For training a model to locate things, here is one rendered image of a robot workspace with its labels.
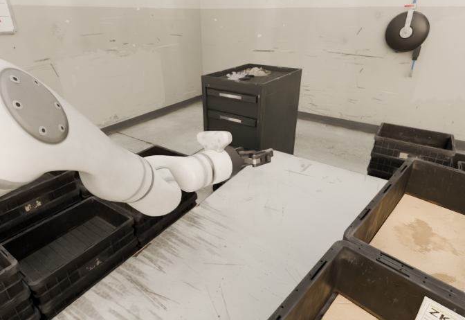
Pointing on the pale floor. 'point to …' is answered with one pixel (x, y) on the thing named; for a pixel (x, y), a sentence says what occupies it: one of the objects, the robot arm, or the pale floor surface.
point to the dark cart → (253, 108)
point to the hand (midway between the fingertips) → (255, 152)
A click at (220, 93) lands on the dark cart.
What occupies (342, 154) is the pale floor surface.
